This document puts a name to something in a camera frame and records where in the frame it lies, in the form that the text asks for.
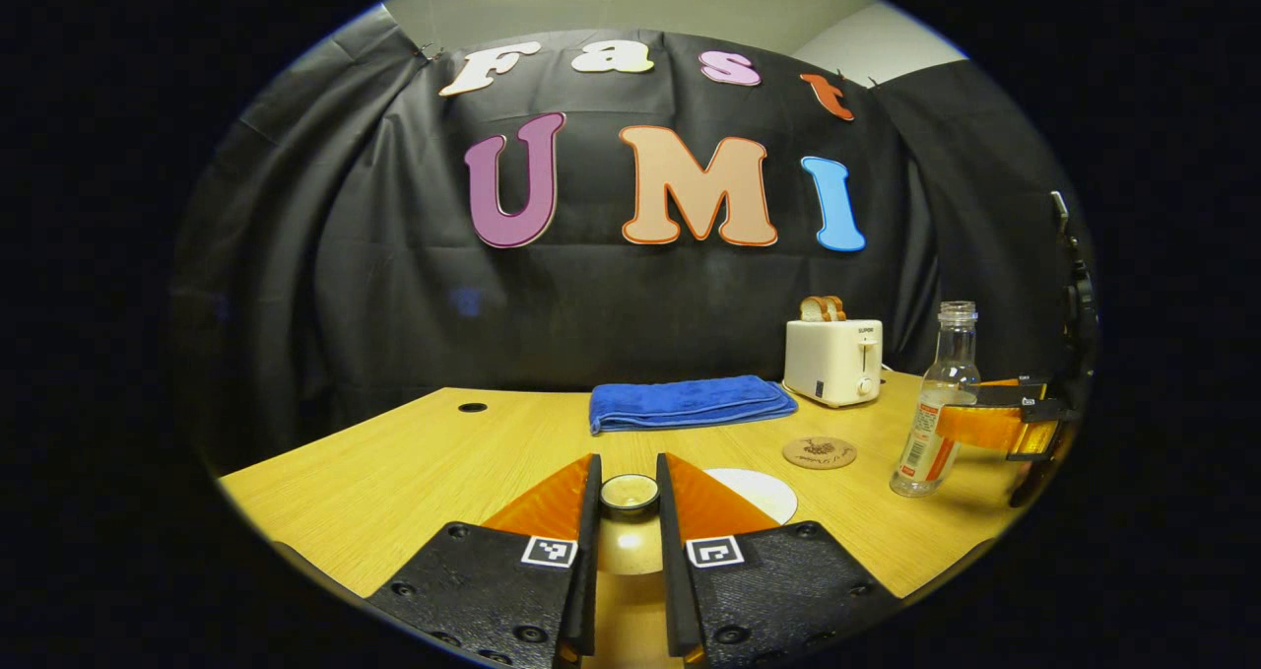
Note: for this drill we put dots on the toast slice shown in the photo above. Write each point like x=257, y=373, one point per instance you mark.
x=836, y=307
x=812, y=308

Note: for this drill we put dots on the cream ceramic teacup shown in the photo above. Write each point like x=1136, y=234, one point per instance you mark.
x=759, y=492

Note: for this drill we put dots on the round wooden coaster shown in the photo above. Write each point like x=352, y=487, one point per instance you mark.
x=820, y=452

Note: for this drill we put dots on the cream teacup lid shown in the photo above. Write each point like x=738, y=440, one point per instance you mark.
x=630, y=541

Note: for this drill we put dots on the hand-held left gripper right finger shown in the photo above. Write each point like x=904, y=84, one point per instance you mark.
x=675, y=580

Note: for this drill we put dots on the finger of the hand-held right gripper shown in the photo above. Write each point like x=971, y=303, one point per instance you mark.
x=990, y=428
x=1029, y=389

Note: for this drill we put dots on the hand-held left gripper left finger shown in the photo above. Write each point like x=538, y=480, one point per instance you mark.
x=588, y=580

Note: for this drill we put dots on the clear plastic water bottle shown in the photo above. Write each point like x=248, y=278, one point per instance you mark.
x=951, y=364

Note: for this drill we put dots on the white toaster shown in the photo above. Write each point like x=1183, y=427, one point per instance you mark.
x=832, y=359

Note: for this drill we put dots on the folded blue towel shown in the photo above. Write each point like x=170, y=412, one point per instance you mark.
x=690, y=403

